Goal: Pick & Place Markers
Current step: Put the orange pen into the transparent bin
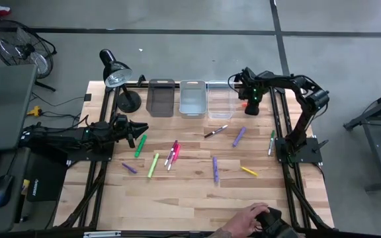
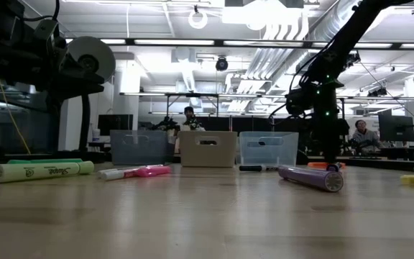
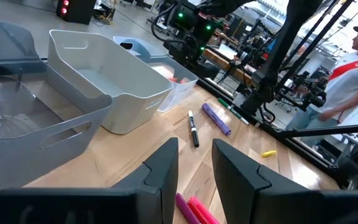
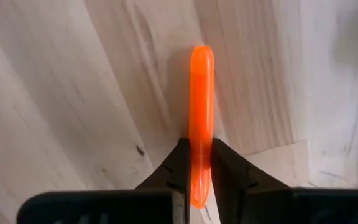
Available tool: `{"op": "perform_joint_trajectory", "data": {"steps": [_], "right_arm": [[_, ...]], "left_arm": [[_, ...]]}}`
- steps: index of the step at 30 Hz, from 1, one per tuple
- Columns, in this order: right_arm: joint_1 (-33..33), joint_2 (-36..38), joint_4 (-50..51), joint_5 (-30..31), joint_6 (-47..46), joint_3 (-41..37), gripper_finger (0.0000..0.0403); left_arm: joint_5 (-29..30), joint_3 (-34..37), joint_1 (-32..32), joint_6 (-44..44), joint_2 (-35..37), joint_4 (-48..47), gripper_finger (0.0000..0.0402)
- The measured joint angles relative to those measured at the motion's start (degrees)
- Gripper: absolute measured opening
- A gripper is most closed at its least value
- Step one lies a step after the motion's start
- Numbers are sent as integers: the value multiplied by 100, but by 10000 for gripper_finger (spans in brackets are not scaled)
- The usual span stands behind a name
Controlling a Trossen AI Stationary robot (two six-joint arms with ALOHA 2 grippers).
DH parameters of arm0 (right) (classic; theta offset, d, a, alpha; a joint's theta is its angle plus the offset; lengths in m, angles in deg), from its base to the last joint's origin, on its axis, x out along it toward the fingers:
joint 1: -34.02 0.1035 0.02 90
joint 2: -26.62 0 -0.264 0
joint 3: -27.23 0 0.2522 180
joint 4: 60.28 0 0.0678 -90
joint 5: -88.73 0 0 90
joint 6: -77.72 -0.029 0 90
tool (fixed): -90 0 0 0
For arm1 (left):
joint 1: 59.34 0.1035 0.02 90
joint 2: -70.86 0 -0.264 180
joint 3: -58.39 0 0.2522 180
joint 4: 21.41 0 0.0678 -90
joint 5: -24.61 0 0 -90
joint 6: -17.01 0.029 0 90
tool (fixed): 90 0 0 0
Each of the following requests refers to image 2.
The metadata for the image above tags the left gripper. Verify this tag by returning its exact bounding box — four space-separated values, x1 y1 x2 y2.
30 35 106 106

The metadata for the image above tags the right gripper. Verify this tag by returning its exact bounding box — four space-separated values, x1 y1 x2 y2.
314 102 348 165

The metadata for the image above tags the orange highlighter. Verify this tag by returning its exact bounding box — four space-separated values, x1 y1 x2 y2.
306 161 347 170

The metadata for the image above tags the dark green highlighter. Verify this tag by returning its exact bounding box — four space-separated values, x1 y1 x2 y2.
7 158 84 165

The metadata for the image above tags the black and white marker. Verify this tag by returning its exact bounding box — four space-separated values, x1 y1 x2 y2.
238 164 280 172

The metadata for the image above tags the red-capped white marker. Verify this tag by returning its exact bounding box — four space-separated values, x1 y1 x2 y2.
101 168 139 181

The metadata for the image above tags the light green highlighter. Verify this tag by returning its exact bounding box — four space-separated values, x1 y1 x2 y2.
0 160 96 184

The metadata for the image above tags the pink highlighter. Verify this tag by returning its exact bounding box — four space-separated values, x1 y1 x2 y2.
123 165 173 178

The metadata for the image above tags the person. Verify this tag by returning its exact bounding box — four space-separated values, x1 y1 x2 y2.
176 106 207 132
350 119 382 149

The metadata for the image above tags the black desk lamp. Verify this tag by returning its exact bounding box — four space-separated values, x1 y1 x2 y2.
55 35 117 163

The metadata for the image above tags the black computer monitor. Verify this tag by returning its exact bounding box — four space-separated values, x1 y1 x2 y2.
378 114 414 142
97 114 134 137

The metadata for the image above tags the clear plastic bin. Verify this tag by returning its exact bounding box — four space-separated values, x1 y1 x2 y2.
238 131 300 167

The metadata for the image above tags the black ceiling-mounted device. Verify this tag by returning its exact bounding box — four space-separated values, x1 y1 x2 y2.
367 87 388 98
346 50 362 68

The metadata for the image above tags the smoky dark translucent bin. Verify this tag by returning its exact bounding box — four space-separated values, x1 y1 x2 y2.
109 129 170 166

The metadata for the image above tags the long LED light bar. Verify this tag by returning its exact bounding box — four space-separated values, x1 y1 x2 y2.
63 37 414 50

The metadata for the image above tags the opaque light grey bin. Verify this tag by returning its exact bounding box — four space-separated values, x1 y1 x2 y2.
177 130 239 168

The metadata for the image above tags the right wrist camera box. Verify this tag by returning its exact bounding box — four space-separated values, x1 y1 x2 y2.
285 88 316 117

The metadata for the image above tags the yellow hanging cable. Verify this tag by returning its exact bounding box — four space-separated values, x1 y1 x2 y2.
0 77 32 155

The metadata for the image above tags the black background rig frame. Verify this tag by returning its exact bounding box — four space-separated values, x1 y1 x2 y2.
119 91 348 134

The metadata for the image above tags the silver ventilation duct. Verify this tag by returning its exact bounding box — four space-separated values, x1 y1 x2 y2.
282 0 373 76

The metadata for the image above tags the white ring light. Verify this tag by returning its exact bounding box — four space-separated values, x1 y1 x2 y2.
188 9 209 30

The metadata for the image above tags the round black hanging camera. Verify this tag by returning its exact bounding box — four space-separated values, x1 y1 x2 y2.
215 56 229 72

